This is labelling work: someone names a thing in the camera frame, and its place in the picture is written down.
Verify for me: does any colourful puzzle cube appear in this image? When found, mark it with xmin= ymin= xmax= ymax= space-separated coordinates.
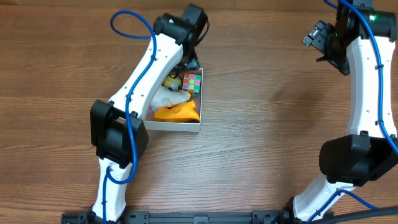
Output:
xmin=182 ymin=73 xmax=201 ymax=97

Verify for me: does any white plush duck toy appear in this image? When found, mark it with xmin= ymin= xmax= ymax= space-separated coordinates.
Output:
xmin=150 ymin=86 xmax=191 ymax=112

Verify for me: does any white cardboard box pink inside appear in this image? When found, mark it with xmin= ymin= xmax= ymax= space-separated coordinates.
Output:
xmin=144 ymin=68 xmax=203 ymax=132

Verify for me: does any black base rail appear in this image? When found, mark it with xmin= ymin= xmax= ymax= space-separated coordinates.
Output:
xmin=61 ymin=210 xmax=335 ymax=224

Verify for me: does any orange rubber toy figure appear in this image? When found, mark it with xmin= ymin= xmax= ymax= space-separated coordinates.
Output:
xmin=154 ymin=101 xmax=200 ymax=123

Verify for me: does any yellow ball with grey stripes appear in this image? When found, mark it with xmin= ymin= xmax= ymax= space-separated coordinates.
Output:
xmin=164 ymin=74 xmax=182 ymax=91

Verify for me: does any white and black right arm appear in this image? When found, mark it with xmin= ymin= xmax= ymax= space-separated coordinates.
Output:
xmin=279 ymin=1 xmax=397 ymax=223

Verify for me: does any thick black cable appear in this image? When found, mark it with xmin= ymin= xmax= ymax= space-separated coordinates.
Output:
xmin=317 ymin=205 xmax=398 ymax=224

